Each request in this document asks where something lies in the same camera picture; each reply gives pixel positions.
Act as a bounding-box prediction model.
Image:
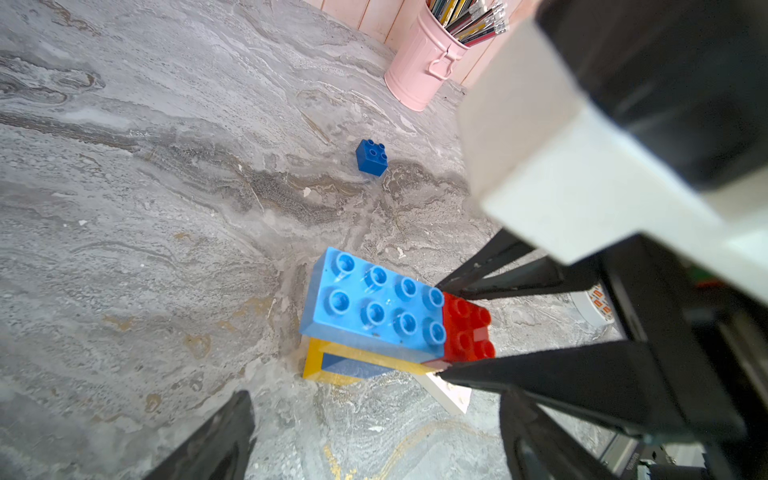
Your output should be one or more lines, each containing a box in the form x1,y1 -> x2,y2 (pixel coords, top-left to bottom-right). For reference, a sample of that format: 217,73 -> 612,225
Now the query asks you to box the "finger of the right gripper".
440,341 -> 747,441
437,229 -> 600,300

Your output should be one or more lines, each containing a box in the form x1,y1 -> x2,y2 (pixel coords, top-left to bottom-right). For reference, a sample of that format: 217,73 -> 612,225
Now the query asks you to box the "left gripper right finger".
499,387 -> 615,479

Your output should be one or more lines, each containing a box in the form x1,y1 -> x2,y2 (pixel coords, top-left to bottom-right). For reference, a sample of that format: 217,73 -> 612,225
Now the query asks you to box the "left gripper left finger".
145,390 -> 256,480

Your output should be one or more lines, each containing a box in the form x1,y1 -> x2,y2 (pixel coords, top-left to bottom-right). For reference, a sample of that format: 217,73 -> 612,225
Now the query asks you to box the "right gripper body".
600,236 -> 767,479

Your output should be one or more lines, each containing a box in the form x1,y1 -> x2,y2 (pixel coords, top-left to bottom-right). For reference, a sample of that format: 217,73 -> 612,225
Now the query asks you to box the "red lego brick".
443,293 -> 496,364

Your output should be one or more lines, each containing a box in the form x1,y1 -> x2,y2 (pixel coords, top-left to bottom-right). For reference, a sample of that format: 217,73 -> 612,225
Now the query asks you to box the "small blue lego brick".
356,139 -> 388,177

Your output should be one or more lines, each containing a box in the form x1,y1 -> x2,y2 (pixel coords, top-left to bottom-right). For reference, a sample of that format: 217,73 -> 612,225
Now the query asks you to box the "white lego plate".
412,373 -> 472,415

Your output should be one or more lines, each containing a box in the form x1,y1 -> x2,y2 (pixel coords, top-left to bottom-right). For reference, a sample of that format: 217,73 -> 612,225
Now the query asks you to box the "pink pencil cup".
384,2 -> 469,112

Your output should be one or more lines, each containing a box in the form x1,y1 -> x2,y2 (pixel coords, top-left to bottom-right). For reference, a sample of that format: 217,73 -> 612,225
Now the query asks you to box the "bundle of pencils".
425,0 -> 509,47

